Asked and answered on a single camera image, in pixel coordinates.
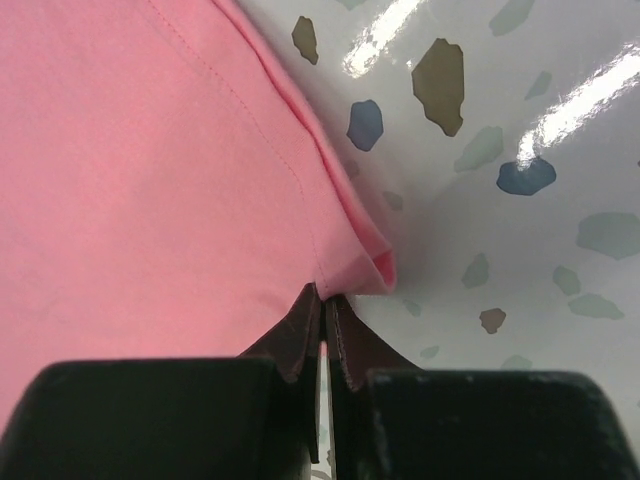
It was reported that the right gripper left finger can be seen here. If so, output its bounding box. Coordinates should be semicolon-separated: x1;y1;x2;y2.
1;284;323;479

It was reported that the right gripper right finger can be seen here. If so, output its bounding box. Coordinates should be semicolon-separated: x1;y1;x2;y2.
324;296;639;479

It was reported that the pink t shirt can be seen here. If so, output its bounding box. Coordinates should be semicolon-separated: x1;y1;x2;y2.
1;1;396;417

